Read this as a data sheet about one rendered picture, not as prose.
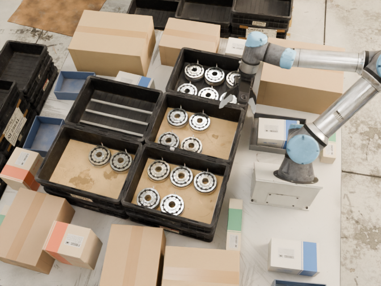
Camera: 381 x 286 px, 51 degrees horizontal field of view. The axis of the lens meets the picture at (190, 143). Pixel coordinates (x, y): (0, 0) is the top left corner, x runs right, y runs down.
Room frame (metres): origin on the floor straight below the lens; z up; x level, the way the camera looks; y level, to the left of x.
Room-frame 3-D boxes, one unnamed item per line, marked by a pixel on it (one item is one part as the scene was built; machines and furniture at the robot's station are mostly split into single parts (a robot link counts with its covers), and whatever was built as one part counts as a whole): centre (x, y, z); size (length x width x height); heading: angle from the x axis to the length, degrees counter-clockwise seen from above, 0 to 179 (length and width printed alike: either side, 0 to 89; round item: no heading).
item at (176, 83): (1.26, -0.13, 0.87); 0.40 x 0.30 x 0.11; 71
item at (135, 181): (0.69, 0.07, 0.87); 0.40 x 0.30 x 0.11; 71
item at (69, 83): (1.41, 0.61, 0.74); 0.20 x 0.15 x 0.07; 82
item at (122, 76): (1.36, 0.29, 0.75); 0.20 x 0.12 x 0.09; 69
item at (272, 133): (1.01, -0.44, 0.75); 0.20 x 0.12 x 0.09; 80
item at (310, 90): (1.32, -0.60, 0.80); 0.40 x 0.30 x 0.20; 74
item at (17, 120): (1.39, 1.08, 0.41); 0.31 x 0.02 x 0.16; 166
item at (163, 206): (0.62, 0.10, 0.86); 0.10 x 0.10 x 0.01
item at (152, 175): (0.79, 0.15, 0.86); 0.10 x 0.10 x 0.01
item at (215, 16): (2.27, -0.17, 0.31); 0.40 x 0.30 x 0.34; 76
